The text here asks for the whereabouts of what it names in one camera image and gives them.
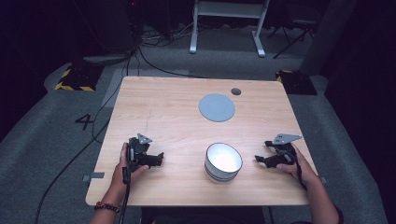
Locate person's right hand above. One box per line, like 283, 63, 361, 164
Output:
276, 143, 320, 188

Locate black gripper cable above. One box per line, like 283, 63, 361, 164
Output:
118, 145, 134, 224
293, 153, 309, 191

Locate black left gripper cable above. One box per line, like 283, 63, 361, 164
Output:
118, 145, 134, 224

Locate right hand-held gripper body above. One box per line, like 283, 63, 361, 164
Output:
270, 133, 304, 168

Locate black curved floor cable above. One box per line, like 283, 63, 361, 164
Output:
136, 46, 208, 80

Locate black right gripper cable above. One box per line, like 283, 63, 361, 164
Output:
293, 153, 309, 191

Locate white metal desk frame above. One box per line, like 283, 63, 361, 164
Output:
189, 0, 271, 58

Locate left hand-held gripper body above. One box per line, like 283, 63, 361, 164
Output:
126, 133, 154, 173

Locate person's dark trousers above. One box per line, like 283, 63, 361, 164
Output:
139, 205, 266, 224

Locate grey round coaster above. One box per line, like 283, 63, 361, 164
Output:
198, 92, 236, 123

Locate person's left hand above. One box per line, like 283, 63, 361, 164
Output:
109, 142, 150, 196

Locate grey column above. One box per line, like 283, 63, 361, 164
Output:
299, 0, 360, 77

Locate long black floor cable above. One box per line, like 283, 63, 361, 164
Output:
33, 55, 132, 224

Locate bundle of floor cables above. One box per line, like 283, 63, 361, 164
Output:
139, 21, 195, 49

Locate black tripod stand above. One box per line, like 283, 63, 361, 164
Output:
266, 18, 316, 60

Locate red and black bead bracelet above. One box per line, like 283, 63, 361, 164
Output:
93, 201, 121, 215

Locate grey tape strip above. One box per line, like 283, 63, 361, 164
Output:
81, 171, 106, 183

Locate grey flat stand base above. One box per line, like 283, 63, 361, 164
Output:
82, 53, 129, 66

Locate black yellow striped base plate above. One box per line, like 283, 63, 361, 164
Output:
275, 69, 318, 96
54, 63, 105, 93

